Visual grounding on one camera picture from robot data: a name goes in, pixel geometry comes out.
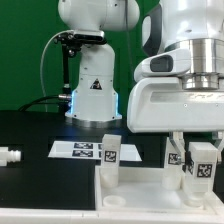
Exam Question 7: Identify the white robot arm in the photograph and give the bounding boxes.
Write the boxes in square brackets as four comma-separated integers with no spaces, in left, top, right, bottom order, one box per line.
[58,0,224,164]

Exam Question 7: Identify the white sheet with tags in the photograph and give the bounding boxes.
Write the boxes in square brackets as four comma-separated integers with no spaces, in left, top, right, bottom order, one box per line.
[48,141,141,161]

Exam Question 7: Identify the black base cables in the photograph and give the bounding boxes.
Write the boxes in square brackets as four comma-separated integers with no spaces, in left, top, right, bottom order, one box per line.
[18,94,73,112]

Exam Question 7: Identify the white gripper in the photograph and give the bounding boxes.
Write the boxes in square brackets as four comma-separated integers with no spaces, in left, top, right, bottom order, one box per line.
[127,77,224,165]

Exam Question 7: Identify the white L-shaped obstacle wall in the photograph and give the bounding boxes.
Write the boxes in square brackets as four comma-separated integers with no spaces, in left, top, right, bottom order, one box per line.
[0,173,224,224]

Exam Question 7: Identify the white square table top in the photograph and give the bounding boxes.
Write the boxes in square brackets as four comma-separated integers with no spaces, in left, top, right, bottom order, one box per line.
[95,166,224,215]

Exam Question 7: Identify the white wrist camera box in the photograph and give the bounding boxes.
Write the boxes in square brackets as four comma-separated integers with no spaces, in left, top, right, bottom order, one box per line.
[134,49,191,82]

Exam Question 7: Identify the white camera cable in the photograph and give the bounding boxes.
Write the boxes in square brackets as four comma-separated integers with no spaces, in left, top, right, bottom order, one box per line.
[39,29,73,113]

